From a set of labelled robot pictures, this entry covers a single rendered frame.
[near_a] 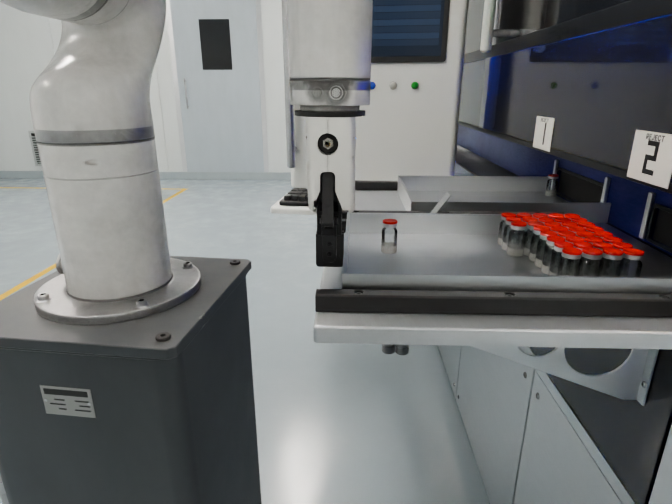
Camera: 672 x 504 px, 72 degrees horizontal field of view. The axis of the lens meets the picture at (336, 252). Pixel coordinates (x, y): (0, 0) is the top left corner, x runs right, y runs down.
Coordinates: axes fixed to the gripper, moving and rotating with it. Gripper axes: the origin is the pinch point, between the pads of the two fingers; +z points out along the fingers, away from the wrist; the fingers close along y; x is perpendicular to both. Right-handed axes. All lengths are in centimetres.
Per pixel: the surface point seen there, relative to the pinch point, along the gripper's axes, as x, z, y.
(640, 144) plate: -38.6, -11.2, 9.7
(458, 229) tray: -19.3, 3.2, 19.6
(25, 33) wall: 391, -80, 544
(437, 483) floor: -29, 92, 57
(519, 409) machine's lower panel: -39, 47, 33
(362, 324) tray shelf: -3.7, 4.3, -10.4
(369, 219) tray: -5.3, 1.8, 19.7
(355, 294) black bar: -3.0, 2.3, -7.8
